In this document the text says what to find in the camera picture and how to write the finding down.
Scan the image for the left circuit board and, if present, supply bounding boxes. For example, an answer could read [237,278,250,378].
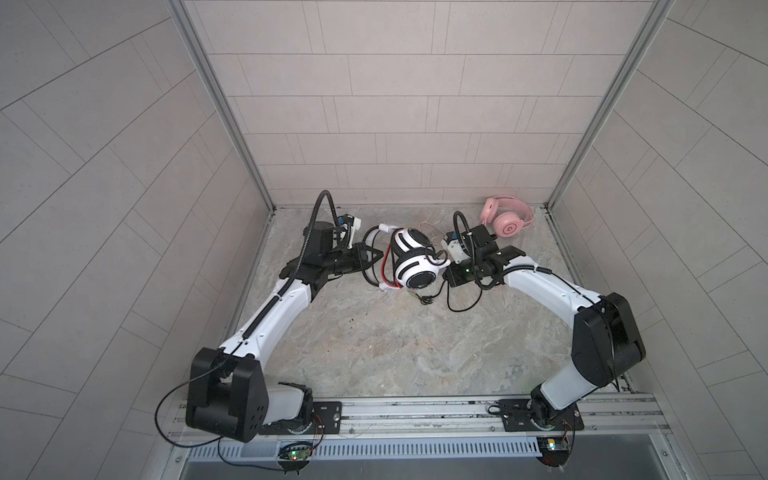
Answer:
[277,441,314,462]

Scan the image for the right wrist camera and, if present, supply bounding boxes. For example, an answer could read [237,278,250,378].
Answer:
[440,232,470,264]

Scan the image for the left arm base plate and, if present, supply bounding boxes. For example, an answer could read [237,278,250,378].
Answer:
[259,401,343,435]

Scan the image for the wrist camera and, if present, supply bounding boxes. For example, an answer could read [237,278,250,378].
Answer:
[303,214,362,256]
[440,232,470,264]

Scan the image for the aluminium mounting rail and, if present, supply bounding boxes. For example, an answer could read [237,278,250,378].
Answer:
[315,393,671,439]

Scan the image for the white black headphones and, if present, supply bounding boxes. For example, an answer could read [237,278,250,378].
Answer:
[363,224,451,291]

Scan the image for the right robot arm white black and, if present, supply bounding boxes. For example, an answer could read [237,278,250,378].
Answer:
[443,225,646,430]

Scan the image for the ventilation grille strip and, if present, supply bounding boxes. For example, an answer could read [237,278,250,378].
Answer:
[188,437,542,463]

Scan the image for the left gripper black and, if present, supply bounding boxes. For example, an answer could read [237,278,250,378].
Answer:
[317,243,381,277]

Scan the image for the right circuit board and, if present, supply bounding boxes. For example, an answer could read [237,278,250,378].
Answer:
[537,437,572,468]

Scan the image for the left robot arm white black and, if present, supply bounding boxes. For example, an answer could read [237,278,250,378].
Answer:
[185,242,384,443]

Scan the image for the circuit board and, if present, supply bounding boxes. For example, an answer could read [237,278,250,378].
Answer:
[537,437,572,468]
[277,441,314,462]

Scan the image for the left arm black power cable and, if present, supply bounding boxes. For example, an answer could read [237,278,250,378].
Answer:
[154,190,343,472]

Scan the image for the pink headphones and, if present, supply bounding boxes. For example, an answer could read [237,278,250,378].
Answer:
[480,195,534,238]

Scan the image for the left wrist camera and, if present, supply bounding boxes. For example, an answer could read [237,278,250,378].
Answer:
[303,214,362,256]

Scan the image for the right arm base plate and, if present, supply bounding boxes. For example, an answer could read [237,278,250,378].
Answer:
[487,399,585,432]

